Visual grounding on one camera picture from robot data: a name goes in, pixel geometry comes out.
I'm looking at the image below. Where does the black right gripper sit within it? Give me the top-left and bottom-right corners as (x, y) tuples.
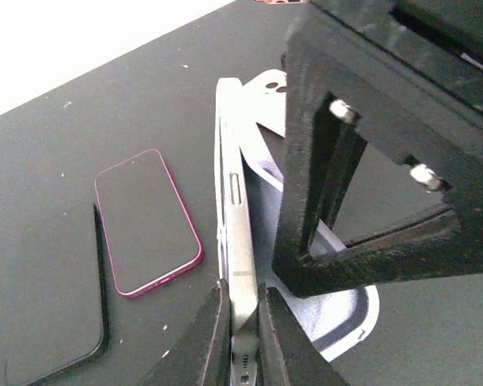
(314, 1), (483, 118)

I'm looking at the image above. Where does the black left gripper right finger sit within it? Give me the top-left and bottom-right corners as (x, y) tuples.
(258, 283), (347, 385)

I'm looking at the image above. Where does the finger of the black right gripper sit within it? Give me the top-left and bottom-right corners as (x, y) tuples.
(272, 23), (483, 298)

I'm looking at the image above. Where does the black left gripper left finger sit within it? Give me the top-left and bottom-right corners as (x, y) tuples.
(138, 279), (230, 386)

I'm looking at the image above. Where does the silver phone from lavender case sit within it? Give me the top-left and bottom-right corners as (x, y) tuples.
(221, 144), (262, 386)

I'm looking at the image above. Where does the magenta phone case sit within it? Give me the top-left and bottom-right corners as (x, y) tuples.
(94, 149), (204, 298)

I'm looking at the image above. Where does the black bare phone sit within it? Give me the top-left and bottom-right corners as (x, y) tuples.
(3, 202), (107, 385)

